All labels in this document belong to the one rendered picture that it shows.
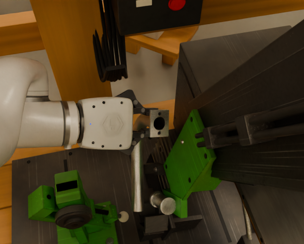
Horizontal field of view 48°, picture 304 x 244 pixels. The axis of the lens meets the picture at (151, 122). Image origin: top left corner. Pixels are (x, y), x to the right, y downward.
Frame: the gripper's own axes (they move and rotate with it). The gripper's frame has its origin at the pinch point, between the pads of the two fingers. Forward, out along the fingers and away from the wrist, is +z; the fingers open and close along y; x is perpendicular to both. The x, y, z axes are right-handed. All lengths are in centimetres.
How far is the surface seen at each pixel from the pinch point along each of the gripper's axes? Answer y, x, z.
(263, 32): 21.7, 5.8, 32.9
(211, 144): -1.0, -20.3, 1.0
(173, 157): -8.5, 2.6, 7.0
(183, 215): -20.2, -2.6, 7.2
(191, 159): -6.9, -6.0, 6.3
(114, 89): 1, 168, 48
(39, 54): 24, 215, 3
